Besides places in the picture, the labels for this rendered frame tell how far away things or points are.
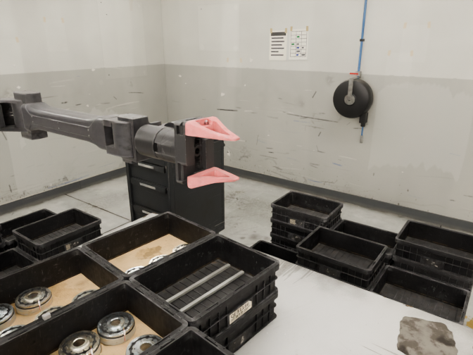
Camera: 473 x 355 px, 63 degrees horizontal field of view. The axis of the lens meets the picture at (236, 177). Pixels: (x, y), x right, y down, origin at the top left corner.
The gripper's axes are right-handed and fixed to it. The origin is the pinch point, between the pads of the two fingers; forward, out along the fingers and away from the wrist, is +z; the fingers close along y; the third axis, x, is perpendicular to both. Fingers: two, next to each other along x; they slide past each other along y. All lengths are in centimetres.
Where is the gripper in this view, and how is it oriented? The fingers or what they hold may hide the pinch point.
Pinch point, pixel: (232, 158)
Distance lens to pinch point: 58.5
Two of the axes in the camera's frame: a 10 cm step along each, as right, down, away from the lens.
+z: 8.0, 2.0, -5.6
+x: -6.0, 2.6, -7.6
